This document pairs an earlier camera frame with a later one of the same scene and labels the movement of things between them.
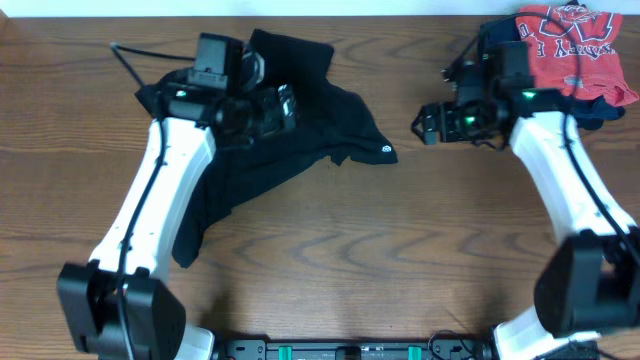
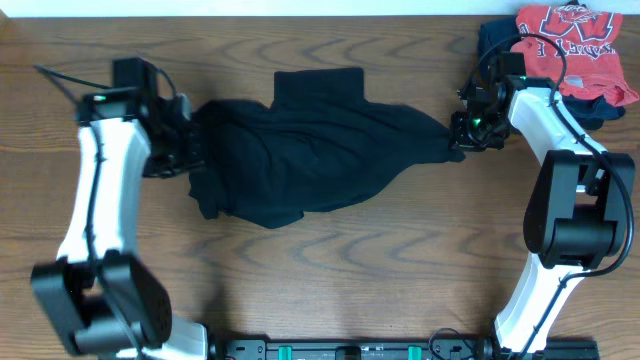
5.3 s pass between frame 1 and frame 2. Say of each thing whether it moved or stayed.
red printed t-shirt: stayed
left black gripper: moved
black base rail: stayed
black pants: moved
